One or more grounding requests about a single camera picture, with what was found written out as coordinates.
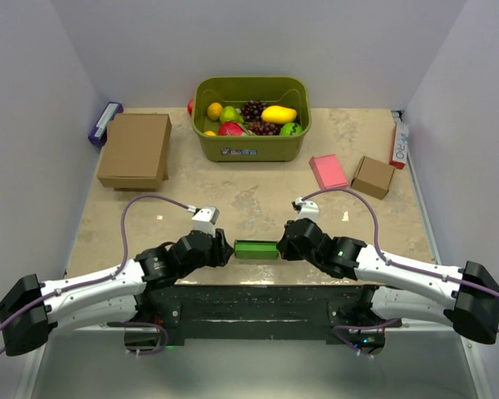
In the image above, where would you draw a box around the green paper box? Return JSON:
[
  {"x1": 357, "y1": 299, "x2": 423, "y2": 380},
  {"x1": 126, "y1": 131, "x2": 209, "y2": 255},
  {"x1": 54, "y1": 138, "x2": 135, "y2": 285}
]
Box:
[{"x1": 234, "y1": 239, "x2": 279, "y2": 260}]

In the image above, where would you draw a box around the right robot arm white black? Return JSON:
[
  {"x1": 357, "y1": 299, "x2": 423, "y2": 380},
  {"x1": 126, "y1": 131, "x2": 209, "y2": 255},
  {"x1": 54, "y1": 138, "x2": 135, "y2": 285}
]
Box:
[{"x1": 277, "y1": 219, "x2": 499, "y2": 345}]

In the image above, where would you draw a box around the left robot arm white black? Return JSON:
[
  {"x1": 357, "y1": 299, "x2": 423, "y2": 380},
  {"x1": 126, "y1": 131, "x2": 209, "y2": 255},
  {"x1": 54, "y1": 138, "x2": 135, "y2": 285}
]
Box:
[{"x1": 0, "y1": 229, "x2": 234, "y2": 357}]

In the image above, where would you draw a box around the pink box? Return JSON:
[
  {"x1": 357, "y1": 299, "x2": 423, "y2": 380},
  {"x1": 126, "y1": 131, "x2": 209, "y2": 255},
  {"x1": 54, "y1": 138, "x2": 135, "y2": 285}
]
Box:
[{"x1": 309, "y1": 154, "x2": 348, "y2": 190}]

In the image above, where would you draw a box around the small brown cardboard box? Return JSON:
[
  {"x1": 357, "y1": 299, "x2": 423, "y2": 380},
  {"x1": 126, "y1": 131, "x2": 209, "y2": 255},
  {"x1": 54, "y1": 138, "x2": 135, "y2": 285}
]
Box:
[{"x1": 350, "y1": 155, "x2": 396, "y2": 200}]

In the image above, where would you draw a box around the large brown cardboard box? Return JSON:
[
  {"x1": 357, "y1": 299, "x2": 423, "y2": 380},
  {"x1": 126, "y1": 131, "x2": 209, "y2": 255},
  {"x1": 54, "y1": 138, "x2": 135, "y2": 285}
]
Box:
[{"x1": 96, "y1": 113, "x2": 171, "y2": 191}]

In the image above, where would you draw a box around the red white box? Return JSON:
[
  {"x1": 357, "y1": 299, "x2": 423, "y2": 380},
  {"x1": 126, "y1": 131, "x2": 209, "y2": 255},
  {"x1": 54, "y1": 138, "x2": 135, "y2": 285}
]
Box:
[{"x1": 389, "y1": 121, "x2": 409, "y2": 170}]

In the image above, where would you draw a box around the purple white box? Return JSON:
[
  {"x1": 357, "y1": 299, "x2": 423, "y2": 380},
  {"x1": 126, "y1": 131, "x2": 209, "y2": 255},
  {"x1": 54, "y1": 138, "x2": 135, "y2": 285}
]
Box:
[{"x1": 88, "y1": 101, "x2": 124, "y2": 148}]

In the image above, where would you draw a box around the green round fruit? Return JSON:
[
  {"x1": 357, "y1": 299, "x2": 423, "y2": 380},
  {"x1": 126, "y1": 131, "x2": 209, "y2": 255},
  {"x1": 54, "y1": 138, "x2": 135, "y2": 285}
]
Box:
[{"x1": 279, "y1": 122, "x2": 303, "y2": 136}]

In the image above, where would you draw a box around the dark grapes lower bunch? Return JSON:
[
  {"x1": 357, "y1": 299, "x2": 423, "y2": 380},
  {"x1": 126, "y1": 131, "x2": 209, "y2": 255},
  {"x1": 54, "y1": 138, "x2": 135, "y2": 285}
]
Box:
[{"x1": 246, "y1": 121, "x2": 283, "y2": 135}]

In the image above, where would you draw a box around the dark grapes bunch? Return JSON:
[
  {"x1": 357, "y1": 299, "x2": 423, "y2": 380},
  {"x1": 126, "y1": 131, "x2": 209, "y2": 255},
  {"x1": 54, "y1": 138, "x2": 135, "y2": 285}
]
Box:
[
  {"x1": 240, "y1": 100, "x2": 268, "y2": 122},
  {"x1": 246, "y1": 121, "x2": 283, "y2": 135}
]

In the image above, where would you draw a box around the red dragon fruit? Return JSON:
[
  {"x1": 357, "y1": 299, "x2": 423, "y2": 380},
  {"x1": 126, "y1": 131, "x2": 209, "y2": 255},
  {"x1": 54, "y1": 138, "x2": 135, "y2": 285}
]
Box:
[{"x1": 217, "y1": 121, "x2": 248, "y2": 136}]

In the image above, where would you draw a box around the yellow mango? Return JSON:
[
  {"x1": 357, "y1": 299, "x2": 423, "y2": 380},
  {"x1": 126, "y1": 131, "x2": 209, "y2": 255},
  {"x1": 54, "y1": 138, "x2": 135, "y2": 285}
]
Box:
[{"x1": 260, "y1": 106, "x2": 297, "y2": 125}]

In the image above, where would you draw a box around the dark grapes upper bunch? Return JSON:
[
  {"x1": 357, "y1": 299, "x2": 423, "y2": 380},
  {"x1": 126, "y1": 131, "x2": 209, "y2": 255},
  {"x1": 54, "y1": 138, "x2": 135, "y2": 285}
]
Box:
[{"x1": 240, "y1": 100, "x2": 268, "y2": 122}]

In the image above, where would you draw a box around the green pear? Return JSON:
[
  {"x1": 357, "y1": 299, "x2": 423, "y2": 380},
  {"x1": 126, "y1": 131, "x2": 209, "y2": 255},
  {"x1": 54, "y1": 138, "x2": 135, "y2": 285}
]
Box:
[{"x1": 219, "y1": 106, "x2": 244, "y2": 124}]

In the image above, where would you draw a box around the olive green plastic bin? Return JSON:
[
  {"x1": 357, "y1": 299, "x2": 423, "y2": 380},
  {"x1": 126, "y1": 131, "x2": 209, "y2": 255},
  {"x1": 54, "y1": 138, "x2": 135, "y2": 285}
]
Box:
[{"x1": 191, "y1": 76, "x2": 312, "y2": 162}]

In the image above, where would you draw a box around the red fruit behind bin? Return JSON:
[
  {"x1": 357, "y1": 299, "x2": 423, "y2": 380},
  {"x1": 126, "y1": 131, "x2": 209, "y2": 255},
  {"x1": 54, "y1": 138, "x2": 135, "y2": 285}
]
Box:
[{"x1": 187, "y1": 99, "x2": 194, "y2": 116}]

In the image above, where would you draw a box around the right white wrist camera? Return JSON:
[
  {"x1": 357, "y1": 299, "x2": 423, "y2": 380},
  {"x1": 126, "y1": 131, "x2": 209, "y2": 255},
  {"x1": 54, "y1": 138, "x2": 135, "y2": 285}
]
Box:
[{"x1": 292, "y1": 197, "x2": 319, "y2": 222}]

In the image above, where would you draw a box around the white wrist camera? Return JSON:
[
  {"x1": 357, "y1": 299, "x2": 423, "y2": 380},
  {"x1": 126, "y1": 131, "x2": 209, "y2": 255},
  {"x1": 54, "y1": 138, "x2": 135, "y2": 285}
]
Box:
[
  {"x1": 292, "y1": 197, "x2": 319, "y2": 222},
  {"x1": 191, "y1": 206, "x2": 220, "y2": 237}
]

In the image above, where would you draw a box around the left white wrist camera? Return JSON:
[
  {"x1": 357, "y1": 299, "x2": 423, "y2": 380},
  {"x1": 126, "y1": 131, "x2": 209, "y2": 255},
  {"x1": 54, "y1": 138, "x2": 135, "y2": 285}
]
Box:
[{"x1": 191, "y1": 206, "x2": 220, "y2": 237}]

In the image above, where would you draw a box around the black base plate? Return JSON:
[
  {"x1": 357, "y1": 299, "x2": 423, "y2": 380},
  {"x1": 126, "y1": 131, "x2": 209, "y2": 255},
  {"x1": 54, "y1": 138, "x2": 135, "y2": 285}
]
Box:
[{"x1": 131, "y1": 285, "x2": 385, "y2": 354}]

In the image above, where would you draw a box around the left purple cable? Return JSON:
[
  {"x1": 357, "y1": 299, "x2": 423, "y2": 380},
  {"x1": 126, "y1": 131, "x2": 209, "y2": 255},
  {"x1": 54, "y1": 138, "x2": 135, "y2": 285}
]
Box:
[{"x1": 0, "y1": 193, "x2": 196, "y2": 369}]

